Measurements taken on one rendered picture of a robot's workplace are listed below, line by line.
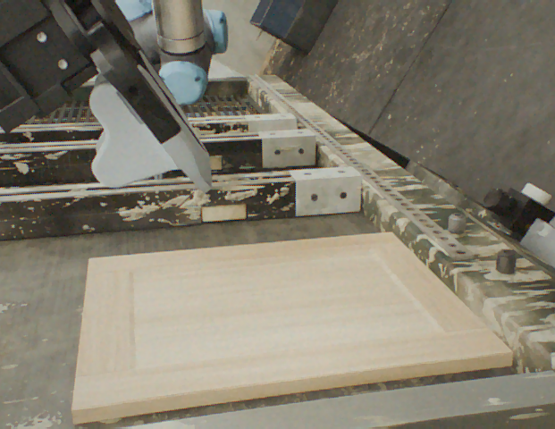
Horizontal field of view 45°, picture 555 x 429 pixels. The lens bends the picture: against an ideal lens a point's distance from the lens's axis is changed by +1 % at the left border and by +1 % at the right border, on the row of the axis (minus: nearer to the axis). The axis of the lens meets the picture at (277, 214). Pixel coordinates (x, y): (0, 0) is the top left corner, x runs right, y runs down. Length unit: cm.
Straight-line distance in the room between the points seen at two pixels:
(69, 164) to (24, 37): 112
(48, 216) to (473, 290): 70
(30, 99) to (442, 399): 48
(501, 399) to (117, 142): 47
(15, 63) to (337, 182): 91
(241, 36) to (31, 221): 498
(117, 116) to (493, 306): 58
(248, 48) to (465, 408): 554
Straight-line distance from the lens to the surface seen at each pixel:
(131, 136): 39
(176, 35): 106
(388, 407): 68
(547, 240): 109
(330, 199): 124
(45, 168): 150
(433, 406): 69
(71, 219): 119
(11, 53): 38
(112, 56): 36
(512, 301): 88
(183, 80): 108
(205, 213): 120
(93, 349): 82
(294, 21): 505
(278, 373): 75
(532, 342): 80
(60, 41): 38
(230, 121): 167
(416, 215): 111
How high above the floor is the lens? 145
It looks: 20 degrees down
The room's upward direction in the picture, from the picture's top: 64 degrees counter-clockwise
